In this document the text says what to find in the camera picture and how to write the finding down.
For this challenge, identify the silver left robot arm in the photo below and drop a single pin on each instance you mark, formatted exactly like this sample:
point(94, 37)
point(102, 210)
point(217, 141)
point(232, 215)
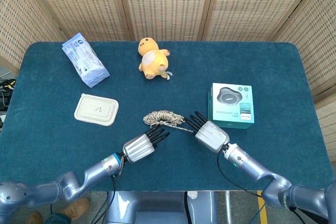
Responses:
point(99, 167)

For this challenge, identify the woven folding screen panel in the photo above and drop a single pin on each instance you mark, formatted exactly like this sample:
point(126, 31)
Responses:
point(168, 3)
point(326, 129)
point(78, 3)
point(257, 6)
point(21, 19)
point(317, 37)

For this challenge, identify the brown leather boot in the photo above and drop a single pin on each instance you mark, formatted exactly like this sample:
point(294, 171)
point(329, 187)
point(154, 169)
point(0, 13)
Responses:
point(74, 208)
point(34, 218)

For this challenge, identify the beige container lid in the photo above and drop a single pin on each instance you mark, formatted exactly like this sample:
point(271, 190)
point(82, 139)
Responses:
point(89, 116)

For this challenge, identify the silver robot torso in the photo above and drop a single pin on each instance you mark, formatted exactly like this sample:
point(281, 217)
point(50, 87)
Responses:
point(157, 208)

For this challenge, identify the teal speaker box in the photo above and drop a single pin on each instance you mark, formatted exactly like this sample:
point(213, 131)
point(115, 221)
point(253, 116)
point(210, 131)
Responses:
point(231, 115)

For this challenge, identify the teal table cloth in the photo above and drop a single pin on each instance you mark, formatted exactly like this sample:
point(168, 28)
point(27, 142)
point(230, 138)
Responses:
point(52, 142)

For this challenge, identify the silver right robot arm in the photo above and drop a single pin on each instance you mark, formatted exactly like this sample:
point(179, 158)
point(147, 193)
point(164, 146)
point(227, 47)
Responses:
point(252, 166)

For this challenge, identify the yellow plush toy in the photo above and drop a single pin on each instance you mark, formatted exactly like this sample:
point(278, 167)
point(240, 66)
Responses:
point(152, 61)

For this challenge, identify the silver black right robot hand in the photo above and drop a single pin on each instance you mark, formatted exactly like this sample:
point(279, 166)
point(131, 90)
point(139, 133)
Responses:
point(212, 136)

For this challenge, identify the pale blue plastic package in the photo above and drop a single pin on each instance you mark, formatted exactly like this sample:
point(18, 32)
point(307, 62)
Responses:
point(86, 61)

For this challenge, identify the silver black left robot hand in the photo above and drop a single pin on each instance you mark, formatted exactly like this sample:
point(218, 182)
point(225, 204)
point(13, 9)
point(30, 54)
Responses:
point(139, 148)

